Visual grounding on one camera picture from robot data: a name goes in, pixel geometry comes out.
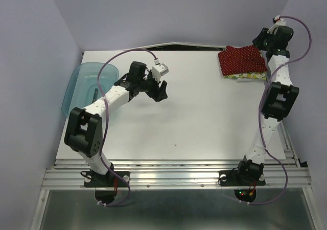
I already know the red polka dot skirt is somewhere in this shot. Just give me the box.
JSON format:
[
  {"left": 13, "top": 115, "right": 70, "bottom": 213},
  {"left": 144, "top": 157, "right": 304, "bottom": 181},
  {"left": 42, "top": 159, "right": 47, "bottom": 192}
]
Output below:
[{"left": 218, "top": 45, "right": 267, "bottom": 76}]

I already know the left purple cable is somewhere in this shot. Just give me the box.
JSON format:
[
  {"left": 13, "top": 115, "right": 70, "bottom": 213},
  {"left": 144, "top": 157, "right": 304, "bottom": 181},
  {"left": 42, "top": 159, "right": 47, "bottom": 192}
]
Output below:
[{"left": 97, "top": 48, "right": 160, "bottom": 207}]

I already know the aluminium rail frame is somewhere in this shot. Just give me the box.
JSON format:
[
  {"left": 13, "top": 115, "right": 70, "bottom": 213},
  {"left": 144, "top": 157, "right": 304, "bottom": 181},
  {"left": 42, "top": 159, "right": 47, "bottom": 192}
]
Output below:
[{"left": 30, "top": 47, "right": 322, "bottom": 230}]

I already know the purple cable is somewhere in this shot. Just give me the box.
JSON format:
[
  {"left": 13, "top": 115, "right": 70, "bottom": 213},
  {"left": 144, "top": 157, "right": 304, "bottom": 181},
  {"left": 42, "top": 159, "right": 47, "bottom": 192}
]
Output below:
[
  {"left": 240, "top": 15, "right": 313, "bottom": 205},
  {"left": 97, "top": 48, "right": 160, "bottom": 207}
]

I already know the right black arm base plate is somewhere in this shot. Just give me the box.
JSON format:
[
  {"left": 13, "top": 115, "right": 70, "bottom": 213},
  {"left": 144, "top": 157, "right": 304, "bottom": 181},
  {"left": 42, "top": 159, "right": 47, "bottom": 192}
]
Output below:
[{"left": 218, "top": 170, "right": 266, "bottom": 187}]

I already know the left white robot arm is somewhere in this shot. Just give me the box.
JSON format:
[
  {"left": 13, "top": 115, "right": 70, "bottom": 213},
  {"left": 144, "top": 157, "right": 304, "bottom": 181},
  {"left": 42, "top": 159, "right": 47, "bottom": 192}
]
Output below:
[{"left": 64, "top": 61, "right": 169, "bottom": 186}]

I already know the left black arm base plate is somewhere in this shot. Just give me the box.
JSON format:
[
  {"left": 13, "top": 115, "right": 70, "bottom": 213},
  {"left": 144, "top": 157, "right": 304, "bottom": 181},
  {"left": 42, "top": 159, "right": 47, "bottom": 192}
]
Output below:
[{"left": 80, "top": 170, "right": 127, "bottom": 188}]

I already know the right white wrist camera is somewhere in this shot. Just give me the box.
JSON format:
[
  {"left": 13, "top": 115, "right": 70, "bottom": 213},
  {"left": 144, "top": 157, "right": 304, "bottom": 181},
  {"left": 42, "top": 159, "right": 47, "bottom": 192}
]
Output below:
[{"left": 267, "top": 15, "right": 286, "bottom": 34}]

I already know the small dark object in bin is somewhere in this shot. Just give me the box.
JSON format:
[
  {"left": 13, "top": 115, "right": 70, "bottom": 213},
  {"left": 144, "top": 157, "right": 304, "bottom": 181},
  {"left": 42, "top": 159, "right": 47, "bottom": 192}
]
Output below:
[{"left": 92, "top": 88, "right": 98, "bottom": 102}]

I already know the lemon print folded skirt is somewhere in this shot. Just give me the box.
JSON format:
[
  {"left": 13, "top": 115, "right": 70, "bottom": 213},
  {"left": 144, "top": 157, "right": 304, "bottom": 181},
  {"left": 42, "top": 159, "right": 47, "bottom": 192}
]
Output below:
[{"left": 223, "top": 72, "right": 266, "bottom": 80}]

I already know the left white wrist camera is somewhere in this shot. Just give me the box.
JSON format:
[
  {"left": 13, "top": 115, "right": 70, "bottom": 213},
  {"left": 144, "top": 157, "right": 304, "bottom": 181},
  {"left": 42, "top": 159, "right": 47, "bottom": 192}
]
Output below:
[{"left": 151, "top": 63, "right": 169, "bottom": 82}]

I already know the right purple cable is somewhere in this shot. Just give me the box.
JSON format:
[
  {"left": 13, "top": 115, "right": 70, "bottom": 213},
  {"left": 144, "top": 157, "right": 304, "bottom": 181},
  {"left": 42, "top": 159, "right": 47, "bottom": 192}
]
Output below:
[{"left": 240, "top": 15, "right": 313, "bottom": 205}]

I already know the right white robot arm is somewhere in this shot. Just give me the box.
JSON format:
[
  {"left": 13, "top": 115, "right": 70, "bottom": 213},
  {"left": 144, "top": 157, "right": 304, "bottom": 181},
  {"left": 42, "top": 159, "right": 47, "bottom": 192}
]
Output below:
[{"left": 235, "top": 26, "right": 299, "bottom": 186}]

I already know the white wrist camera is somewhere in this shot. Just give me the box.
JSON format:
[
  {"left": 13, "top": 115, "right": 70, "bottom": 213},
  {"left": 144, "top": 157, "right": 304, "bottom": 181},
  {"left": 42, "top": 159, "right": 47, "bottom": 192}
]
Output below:
[
  {"left": 151, "top": 63, "right": 169, "bottom": 82},
  {"left": 267, "top": 15, "right": 286, "bottom": 34}
]

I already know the teal plastic bin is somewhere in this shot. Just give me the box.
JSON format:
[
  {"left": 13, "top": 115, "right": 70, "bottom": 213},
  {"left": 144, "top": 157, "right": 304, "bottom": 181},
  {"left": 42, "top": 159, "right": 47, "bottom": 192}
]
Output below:
[{"left": 61, "top": 62, "right": 119, "bottom": 118}]

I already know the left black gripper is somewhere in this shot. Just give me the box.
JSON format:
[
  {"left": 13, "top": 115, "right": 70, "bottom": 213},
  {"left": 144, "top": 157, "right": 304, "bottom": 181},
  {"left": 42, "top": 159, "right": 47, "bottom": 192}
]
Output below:
[{"left": 138, "top": 70, "right": 168, "bottom": 102}]

